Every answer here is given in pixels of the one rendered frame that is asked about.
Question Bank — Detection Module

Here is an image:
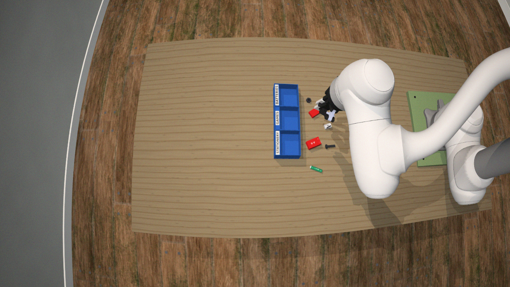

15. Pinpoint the blue three-compartment bin rack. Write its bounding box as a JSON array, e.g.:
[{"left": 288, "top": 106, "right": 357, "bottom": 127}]
[{"left": 273, "top": 83, "right": 301, "bottom": 159}]

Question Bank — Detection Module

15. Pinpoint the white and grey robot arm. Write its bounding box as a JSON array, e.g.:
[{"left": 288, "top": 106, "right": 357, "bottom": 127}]
[{"left": 330, "top": 47, "right": 510, "bottom": 205}]

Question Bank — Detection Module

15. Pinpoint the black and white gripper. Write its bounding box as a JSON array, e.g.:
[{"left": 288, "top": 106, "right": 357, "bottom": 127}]
[{"left": 314, "top": 87, "right": 342, "bottom": 122}]

